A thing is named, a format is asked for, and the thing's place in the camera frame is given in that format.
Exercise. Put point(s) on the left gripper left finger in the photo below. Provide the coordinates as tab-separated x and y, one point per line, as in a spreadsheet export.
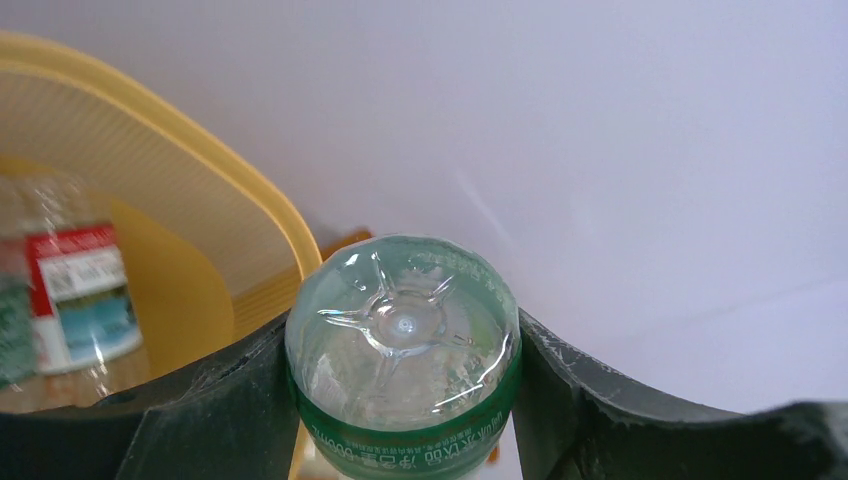
228	415

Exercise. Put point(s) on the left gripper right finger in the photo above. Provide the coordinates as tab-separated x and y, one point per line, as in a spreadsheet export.
577	418

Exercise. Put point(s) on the green label bottle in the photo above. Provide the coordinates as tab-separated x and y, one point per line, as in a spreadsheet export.
404	356

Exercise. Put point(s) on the red label red-cap bottle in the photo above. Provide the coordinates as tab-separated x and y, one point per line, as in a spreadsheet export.
83	315

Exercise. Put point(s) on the yellow plastic bin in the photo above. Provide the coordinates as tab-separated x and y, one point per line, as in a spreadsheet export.
214	250

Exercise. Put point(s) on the wooden shelf rack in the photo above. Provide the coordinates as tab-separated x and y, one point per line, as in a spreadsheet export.
348	240

